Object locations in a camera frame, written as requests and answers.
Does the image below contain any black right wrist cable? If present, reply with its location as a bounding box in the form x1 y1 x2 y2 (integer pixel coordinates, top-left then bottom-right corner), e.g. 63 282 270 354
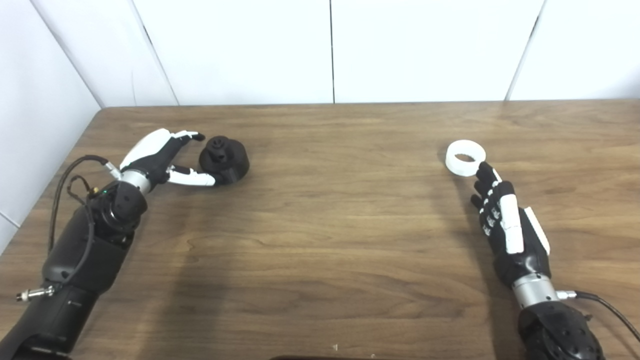
557 290 640 343

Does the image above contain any white toothed ring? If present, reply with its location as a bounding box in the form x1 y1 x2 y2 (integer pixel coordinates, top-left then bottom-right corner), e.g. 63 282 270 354
445 139 487 178

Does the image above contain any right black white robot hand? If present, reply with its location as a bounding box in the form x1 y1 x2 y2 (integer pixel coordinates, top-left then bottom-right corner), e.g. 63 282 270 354
470 161 552 288

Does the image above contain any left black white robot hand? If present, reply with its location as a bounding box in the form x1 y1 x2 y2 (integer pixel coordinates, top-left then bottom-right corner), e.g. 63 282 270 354
119 128 224 188

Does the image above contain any silver cable plug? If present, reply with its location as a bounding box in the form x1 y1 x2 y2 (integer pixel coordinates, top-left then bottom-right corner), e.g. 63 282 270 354
16 285 56 302

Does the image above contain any thin left arm wire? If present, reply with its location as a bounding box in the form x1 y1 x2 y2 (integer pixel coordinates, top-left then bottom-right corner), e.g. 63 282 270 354
66 174 99 206

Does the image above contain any round black stepped part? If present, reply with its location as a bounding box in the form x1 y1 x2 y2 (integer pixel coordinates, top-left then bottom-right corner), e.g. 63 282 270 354
198 135 250 185

